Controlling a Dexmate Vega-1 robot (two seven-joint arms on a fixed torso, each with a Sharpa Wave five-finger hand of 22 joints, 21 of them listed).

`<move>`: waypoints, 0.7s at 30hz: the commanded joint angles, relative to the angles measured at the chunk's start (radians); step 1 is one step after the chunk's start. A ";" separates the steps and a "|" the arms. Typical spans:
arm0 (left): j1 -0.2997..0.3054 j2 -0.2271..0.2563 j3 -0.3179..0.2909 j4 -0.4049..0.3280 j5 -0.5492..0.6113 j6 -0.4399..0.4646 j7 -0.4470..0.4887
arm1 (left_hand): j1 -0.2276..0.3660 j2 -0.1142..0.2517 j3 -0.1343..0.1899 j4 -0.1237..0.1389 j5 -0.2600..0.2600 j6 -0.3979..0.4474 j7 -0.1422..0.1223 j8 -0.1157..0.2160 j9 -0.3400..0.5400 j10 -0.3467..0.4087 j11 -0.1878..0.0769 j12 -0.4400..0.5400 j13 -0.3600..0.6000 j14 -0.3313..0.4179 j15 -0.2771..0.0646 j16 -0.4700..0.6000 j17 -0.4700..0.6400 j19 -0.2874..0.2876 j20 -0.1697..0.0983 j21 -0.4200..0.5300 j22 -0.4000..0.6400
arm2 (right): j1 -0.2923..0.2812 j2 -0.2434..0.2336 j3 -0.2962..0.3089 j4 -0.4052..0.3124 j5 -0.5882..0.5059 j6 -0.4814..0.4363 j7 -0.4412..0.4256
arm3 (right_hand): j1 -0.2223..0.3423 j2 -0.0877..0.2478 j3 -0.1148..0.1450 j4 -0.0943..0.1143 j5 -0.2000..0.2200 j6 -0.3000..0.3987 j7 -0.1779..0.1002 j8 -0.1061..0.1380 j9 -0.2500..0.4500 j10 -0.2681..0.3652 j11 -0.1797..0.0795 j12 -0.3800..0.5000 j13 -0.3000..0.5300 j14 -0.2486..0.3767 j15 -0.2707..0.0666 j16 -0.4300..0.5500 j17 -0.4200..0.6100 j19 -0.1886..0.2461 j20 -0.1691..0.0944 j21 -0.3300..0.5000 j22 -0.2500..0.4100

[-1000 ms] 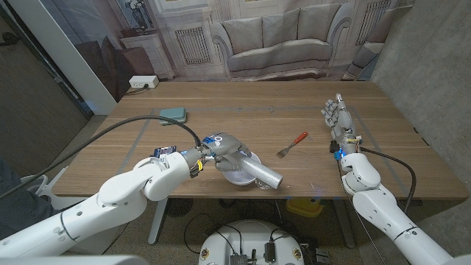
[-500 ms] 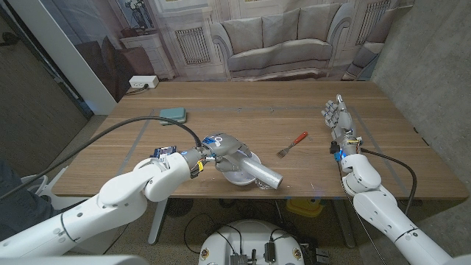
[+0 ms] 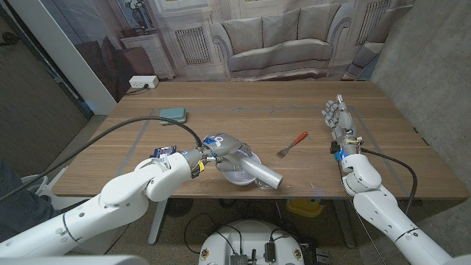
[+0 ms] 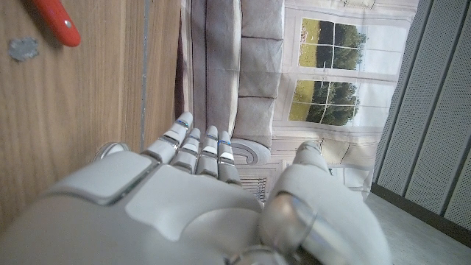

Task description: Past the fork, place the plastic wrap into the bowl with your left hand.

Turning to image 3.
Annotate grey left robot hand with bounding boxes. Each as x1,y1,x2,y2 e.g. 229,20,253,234
183,132,255,174

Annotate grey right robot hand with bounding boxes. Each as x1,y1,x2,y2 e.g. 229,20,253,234
321,93,364,157

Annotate clear plastic wrap roll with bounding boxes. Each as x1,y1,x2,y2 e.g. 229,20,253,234
238,156,284,190

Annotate white ceramic bowl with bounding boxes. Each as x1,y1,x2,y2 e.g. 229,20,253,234
222,152,263,186

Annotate blue and white packet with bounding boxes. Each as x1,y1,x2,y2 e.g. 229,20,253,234
149,146,177,160

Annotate small teal plastic box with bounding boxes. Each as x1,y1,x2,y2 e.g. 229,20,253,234
158,107,188,126

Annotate yellow object under table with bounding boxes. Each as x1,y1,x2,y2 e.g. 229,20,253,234
286,197,325,218

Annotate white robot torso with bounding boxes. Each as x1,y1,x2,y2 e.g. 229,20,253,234
197,219,305,265

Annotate white table leg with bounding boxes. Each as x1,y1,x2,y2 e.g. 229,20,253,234
333,198,357,249
147,197,169,246

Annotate white power strip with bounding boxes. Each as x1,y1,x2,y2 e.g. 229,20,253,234
128,74,160,89

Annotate printed living room backdrop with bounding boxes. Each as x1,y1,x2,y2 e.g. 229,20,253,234
38,0,417,104

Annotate white chair base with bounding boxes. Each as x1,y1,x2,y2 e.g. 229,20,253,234
20,167,69,208

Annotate person's leg in dark trousers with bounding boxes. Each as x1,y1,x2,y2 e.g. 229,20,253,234
0,158,65,244

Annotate fork with orange handle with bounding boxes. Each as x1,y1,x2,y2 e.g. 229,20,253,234
276,131,309,159

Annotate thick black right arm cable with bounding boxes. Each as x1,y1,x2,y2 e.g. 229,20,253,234
360,146,419,214

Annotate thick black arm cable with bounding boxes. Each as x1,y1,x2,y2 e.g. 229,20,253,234
360,146,419,214
0,116,203,202

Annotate black floor cable loop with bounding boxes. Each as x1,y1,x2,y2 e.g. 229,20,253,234
183,212,244,255

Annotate black power strip cable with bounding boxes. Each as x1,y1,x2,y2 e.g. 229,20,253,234
124,83,150,96

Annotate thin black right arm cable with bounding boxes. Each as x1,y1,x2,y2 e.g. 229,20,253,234
336,160,387,265

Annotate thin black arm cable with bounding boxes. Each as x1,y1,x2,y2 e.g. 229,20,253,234
105,222,132,255
336,160,387,265

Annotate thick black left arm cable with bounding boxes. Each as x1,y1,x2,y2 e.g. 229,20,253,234
0,116,203,202

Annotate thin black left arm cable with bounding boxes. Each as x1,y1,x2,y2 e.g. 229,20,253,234
105,222,132,255

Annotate white door frame post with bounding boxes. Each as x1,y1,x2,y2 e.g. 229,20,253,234
7,0,118,116

